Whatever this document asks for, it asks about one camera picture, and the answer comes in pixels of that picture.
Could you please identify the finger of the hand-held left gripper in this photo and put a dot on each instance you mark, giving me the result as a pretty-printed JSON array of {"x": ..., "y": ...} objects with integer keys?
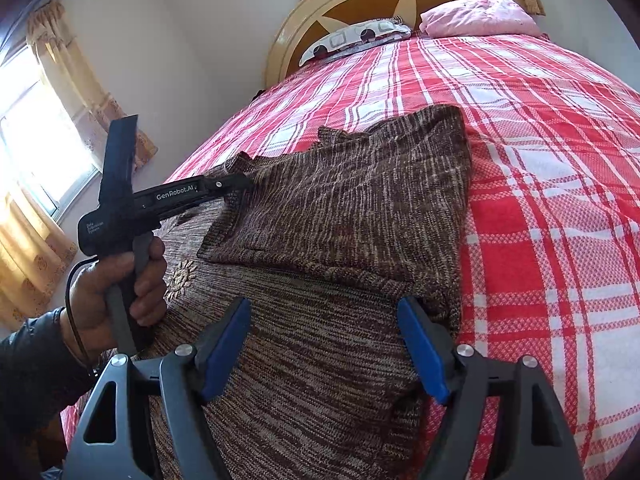
[{"x": 231, "y": 184}]

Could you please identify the brown knitted sweater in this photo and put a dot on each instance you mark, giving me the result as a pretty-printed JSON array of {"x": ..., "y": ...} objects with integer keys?
[{"x": 320, "y": 240}]

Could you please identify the person's left forearm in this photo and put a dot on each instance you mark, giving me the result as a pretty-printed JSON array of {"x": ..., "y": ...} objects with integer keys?
[{"x": 35, "y": 365}]

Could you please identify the white patterned pillow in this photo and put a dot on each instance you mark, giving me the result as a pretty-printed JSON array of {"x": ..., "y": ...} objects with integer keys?
[{"x": 350, "y": 40}]

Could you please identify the person's left hand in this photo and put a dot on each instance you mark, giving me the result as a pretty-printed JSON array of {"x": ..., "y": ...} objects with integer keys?
[{"x": 87, "y": 305}]

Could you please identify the cream wooden headboard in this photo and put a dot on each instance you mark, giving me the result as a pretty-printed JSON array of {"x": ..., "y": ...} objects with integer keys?
[{"x": 350, "y": 10}]

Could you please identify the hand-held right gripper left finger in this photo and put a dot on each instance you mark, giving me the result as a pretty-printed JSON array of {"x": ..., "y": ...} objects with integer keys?
[{"x": 230, "y": 352}]

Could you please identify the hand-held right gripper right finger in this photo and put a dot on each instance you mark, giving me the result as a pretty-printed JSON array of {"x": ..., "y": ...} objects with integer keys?
[{"x": 422, "y": 352}]

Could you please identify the red plaid blanket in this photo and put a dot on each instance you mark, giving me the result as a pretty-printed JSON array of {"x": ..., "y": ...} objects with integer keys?
[{"x": 545, "y": 210}]

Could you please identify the window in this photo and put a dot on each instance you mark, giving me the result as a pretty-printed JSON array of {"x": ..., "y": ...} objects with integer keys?
[{"x": 35, "y": 130}]

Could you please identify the pink pillow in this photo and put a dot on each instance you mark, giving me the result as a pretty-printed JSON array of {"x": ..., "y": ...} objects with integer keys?
[{"x": 480, "y": 15}]

